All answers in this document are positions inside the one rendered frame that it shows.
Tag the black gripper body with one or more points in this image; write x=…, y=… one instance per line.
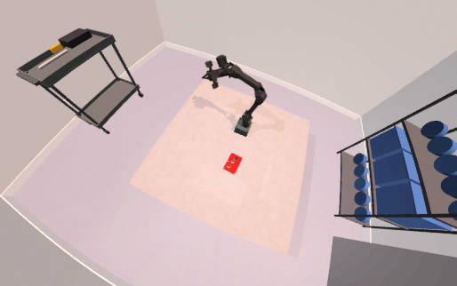
x=209, y=65

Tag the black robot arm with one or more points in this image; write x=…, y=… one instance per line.
x=236, y=72

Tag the red circuit board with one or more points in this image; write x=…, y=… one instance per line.
x=232, y=163

